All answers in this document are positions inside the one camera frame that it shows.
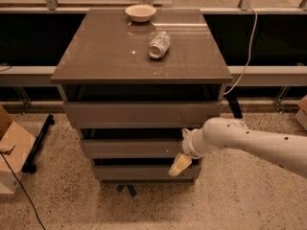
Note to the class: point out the blue tape cross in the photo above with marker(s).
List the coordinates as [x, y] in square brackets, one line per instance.
[130, 187]

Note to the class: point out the black stand bar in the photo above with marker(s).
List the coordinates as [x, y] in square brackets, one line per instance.
[29, 166]

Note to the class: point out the white ceramic bowl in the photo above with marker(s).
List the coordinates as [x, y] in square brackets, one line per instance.
[140, 13]

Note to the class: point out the crushed silver soda can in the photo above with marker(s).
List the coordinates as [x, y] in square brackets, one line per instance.
[159, 45]

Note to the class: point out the cardboard box right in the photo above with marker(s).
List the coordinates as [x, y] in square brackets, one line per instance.
[301, 115]

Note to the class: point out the cardboard box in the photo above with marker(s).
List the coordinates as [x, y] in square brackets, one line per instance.
[301, 115]
[15, 144]

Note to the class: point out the cardboard box left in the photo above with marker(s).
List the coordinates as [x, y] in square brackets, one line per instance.
[15, 144]

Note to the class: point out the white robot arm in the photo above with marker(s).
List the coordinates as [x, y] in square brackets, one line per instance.
[284, 150]

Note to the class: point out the grey drawer cabinet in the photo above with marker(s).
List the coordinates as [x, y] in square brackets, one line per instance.
[107, 61]

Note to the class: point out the black table leg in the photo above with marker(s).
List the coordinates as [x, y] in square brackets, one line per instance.
[231, 97]

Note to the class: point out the grey top drawer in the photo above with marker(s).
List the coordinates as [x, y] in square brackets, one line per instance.
[136, 115]

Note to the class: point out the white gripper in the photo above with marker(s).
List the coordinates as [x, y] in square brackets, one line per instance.
[188, 145]

